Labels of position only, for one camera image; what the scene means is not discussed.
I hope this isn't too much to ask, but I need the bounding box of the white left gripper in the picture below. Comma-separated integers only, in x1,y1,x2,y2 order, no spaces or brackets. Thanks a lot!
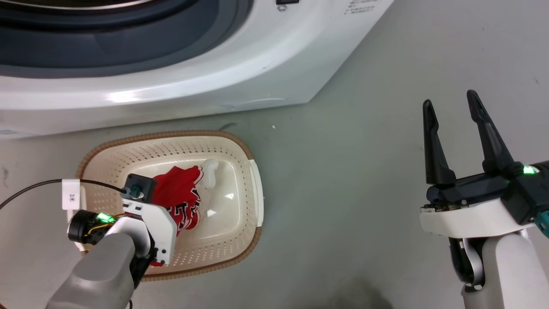
67,198,177,266

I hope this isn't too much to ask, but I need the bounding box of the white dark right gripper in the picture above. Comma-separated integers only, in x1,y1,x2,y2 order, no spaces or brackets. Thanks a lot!
419,90,533,239

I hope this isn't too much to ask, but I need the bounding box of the red printed jersey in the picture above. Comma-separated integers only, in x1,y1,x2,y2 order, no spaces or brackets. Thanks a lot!
149,165,203,267

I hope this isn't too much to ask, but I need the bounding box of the beige perforated laundry basket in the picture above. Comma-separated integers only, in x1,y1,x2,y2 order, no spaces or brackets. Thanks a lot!
76,130,265,282

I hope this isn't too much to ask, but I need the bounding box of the white front-load washing machine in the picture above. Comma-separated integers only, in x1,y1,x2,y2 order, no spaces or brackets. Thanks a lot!
0,0,395,140

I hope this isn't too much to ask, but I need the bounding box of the small white doll toy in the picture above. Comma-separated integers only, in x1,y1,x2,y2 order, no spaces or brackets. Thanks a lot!
200,158,220,190

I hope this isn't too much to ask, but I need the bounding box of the dark grey washer door seal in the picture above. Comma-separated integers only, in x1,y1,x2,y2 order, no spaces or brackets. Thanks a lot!
0,0,254,79

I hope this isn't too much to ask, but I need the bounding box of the white cable label tag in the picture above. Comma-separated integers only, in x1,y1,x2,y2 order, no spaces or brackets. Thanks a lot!
61,179,81,211

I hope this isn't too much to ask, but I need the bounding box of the thin black cable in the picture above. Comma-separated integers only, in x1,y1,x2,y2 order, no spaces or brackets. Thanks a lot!
0,179,127,211

